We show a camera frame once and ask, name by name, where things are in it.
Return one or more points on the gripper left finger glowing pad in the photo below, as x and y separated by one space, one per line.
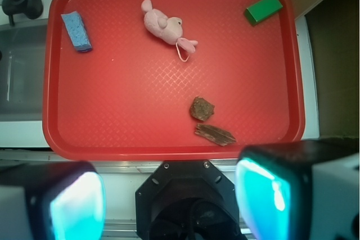
61 200

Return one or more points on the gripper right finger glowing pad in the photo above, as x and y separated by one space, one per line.
300 190

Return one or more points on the blue sponge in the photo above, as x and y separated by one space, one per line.
76 31

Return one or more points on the brown bark piece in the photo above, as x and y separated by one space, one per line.
215 134

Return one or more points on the brown rock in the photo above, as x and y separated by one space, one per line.
201 109

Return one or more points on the red plastic tray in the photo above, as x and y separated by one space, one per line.
129 97

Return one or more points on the stainless steel sink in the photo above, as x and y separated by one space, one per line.
22 70

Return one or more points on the green rectangular block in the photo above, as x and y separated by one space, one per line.
262 10

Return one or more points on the pink plush bunny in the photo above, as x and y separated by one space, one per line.
168 29

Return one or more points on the black faucet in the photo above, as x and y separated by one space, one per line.
32 9

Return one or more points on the black octagonal mount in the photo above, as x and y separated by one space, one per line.
187 200

